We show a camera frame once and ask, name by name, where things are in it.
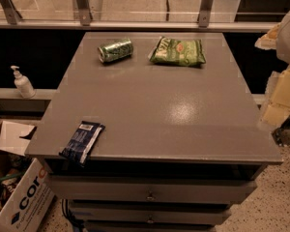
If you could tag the green soda can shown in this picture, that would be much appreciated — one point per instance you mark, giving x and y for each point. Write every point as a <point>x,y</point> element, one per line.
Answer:
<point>110,52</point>

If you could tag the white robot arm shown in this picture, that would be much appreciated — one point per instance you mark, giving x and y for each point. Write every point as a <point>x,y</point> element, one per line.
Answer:
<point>276,107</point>

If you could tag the grey drawer cabinet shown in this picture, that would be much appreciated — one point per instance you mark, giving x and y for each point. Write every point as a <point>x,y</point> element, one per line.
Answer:
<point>187,135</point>

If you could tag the green chip bag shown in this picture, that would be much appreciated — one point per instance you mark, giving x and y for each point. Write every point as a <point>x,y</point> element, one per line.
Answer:
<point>179,53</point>

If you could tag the blue snack packet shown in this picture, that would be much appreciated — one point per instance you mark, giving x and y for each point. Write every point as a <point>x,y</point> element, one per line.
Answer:
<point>82,142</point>

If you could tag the top drawer knob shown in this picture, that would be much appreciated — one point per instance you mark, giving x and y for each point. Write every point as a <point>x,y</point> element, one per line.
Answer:
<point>150,197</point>

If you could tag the drawer knob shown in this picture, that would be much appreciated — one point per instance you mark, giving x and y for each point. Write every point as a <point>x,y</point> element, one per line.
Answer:
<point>150,220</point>
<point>150,197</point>

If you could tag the lower drawer knob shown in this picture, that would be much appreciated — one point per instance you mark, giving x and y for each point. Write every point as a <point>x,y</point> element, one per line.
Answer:
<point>150,220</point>

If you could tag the white pump bottle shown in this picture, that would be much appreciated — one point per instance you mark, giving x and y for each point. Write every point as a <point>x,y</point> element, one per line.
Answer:
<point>23,84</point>

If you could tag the white cardboard box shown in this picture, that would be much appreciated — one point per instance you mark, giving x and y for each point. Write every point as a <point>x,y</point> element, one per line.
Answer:
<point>24,194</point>

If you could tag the metal railing post middle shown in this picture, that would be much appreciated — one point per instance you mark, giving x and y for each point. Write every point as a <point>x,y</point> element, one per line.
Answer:
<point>84,12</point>

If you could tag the metal railing post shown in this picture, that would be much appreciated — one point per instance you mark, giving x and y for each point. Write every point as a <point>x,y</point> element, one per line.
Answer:
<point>12,16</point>
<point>205,13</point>
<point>84,12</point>

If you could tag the metal railing post right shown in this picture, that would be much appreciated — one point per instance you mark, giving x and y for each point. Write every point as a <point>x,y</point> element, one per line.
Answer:
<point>205,13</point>

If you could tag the metal railing post left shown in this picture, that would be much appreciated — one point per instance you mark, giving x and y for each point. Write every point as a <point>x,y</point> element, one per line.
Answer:
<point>12,16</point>

